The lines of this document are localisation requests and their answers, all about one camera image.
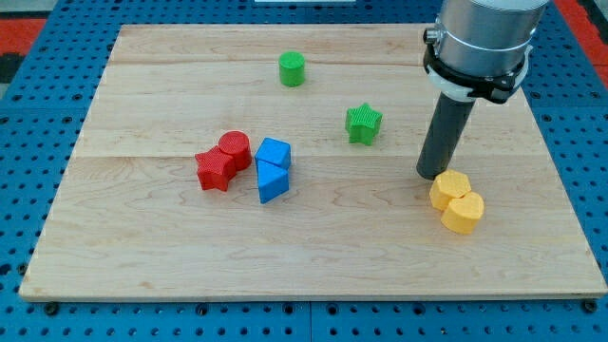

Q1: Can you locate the wooden board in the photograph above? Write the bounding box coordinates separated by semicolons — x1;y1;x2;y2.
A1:
19;24;607;302

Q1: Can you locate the red star block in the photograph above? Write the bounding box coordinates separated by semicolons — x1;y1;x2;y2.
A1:
195;145;237;192

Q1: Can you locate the green star block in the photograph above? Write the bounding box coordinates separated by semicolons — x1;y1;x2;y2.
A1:
345;103;383;145

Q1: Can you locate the blue triangle block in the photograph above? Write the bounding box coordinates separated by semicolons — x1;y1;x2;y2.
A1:
256;161;290;204

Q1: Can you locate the blue cube block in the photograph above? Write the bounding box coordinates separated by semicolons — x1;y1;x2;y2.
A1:
255;137;292;170

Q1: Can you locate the green cylinder block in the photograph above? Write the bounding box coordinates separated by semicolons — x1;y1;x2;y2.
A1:
278;51;305;87

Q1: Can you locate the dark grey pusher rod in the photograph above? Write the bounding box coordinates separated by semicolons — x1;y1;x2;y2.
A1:
416;93;475;181

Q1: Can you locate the yellow hexagon block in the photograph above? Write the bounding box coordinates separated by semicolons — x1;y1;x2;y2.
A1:
429;169;471;211

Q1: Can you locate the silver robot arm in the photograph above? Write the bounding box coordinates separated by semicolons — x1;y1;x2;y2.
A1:
423;0;548;104

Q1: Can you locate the red cylinder block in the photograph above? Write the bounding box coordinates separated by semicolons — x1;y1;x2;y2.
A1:
218;130;252;171

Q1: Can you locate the yellow heart block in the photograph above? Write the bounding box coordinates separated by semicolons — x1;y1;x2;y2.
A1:
441;192;485;235

